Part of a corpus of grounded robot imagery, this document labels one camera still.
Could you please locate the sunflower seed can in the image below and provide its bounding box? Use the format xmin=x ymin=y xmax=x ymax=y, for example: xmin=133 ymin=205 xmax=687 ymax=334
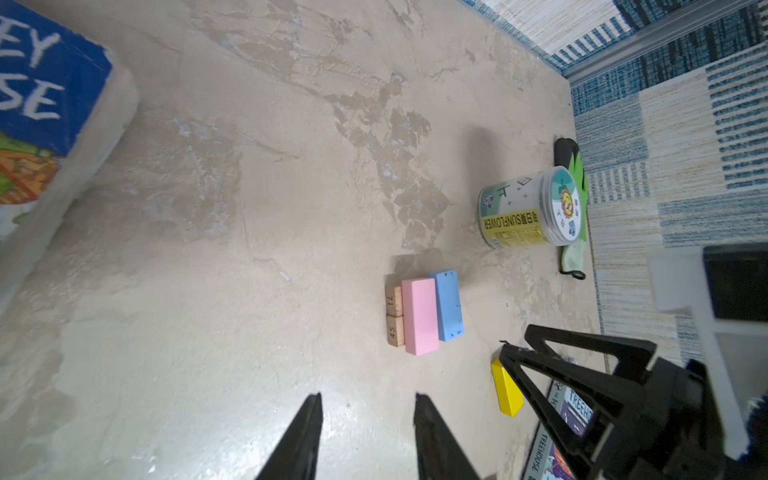
xmin=478 ymin=166 xmax=580 ymax=249

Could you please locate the light blue wood block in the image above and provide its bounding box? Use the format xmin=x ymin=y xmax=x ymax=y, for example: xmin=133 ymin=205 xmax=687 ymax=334
xmin=429 ymin=269 xmax=465 ymax=342

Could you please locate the natural wood block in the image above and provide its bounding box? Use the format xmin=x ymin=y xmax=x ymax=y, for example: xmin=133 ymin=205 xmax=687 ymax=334
xmin=385 ymin=284 xmax=403 ymax=317
xmin=386 ymin=315 xmax=405 ymax=347

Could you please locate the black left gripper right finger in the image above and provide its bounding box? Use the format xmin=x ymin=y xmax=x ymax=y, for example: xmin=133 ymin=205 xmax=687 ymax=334
xmin=413 ymin=393 xmax=479 ymax=480

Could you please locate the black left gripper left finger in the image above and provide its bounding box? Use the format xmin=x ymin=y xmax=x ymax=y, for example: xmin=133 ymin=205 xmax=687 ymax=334
xmin=256 ymin=393 xmax=323 ymax=480

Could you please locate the yellow rectangular wood block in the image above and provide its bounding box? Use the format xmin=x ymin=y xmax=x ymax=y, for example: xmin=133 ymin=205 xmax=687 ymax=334
xmin=491 ymin=359 xmax=524 ymax=417

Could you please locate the green black work glove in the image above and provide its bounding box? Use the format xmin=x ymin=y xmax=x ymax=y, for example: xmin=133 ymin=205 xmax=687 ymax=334
xmin=554 ymin=138 xmax=588 ymax=280

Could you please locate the blue treehouse paperback book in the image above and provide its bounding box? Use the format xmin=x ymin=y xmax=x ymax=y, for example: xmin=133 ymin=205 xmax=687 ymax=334
xmin=1 ymin=1 xmax=139 ymax=308

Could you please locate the pink wood block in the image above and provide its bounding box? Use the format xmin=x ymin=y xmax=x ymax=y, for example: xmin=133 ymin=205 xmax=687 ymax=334
xmin=401 ymin=278 xmax=439 ymax=356

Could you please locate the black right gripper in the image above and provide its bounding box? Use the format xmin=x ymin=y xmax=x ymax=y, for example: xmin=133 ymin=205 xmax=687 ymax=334
xmin=499 ymin=325 xmax=767 ymax=479

